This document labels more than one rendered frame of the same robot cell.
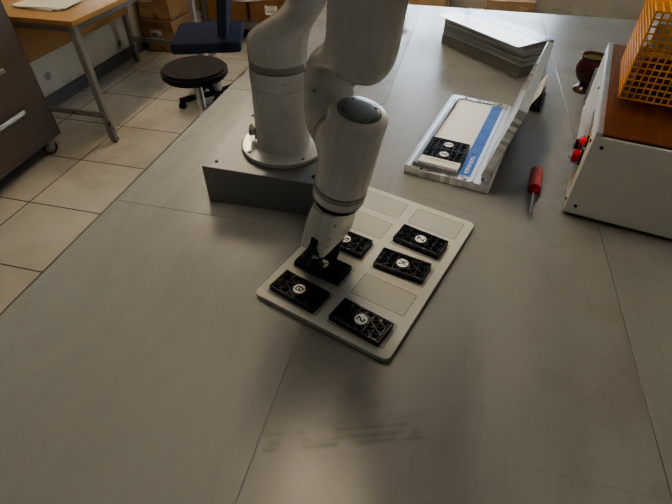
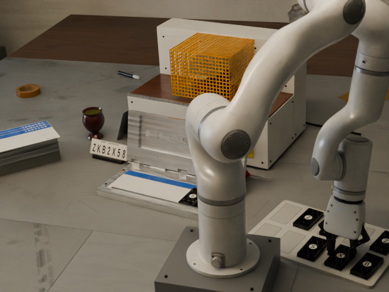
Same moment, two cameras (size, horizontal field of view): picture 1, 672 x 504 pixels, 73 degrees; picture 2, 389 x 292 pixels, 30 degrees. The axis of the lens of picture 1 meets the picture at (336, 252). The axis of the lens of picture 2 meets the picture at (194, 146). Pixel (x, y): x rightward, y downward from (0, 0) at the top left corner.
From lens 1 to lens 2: 1.96 m
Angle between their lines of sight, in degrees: 69
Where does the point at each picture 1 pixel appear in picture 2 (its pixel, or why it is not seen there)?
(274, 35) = (239, 168)
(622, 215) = (280, 149)
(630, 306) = not seen: hidden behind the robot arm
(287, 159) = (251, 249)
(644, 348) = (373, 168)
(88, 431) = not seen: outside the picture
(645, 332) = not seen: hidden behind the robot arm
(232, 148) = (228, 283)
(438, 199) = (253, 212)
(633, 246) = (296, 156)
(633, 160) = (277, 119)
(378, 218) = (282, 236)
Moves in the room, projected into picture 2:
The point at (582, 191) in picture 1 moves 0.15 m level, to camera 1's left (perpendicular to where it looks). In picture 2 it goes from (270, 151) to (272, 172)
